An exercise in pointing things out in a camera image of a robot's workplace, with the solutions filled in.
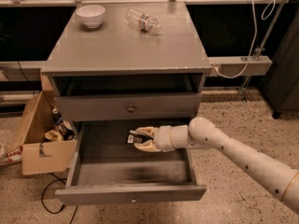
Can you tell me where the dark grey rolling cabinet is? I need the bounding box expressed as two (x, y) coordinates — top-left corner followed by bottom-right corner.
(261, 12), (299, 119)

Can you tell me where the dark drink can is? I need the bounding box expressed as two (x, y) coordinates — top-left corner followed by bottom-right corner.
(51, 107), (64, 126)

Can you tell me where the black floor cable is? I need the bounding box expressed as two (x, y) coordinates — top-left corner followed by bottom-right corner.
(40, 172), (78, 224)

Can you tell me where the red white bag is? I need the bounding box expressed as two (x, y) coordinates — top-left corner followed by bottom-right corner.
(0, 145), (22, 168)

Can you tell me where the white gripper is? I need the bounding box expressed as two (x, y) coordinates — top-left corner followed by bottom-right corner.
(130, 126), (174, 152)

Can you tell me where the closed grey upper drawer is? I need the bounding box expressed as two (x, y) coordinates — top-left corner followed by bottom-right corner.
(55, 93), (201, 121)

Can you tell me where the grey wooden drawer cabinet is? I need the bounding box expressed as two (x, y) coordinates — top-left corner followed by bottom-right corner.
(41, 1), (213, 142)

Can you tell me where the white hanging cable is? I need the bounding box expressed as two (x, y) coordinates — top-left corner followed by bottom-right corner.
(212, 0), (277, 79)

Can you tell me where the grey metal rail beam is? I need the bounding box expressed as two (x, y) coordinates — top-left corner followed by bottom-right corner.
(0, 55), (272, 82)

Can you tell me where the brown cardboard box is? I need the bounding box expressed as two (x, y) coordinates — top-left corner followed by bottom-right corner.
(7, 73), (78, 175)

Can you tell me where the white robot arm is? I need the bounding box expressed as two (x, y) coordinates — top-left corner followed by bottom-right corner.
(128, 117), (299, 214)

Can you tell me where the clear plastic water bottle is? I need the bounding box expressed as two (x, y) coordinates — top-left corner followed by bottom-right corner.
(125, 8), (162, 35)

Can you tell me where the diagonal metal support rod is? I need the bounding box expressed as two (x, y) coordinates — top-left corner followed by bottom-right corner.
(238, 0), (295, 104)

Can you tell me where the crumpled snack bag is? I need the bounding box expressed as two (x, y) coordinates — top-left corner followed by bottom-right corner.
(44, 130), (64, 142)

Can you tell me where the white ceramic bowl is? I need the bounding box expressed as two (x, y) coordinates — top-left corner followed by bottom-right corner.
(76, 5), (106, 28)

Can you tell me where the open grey middle drawer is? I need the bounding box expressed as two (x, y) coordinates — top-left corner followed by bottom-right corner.
(55, 118), (206, 205)

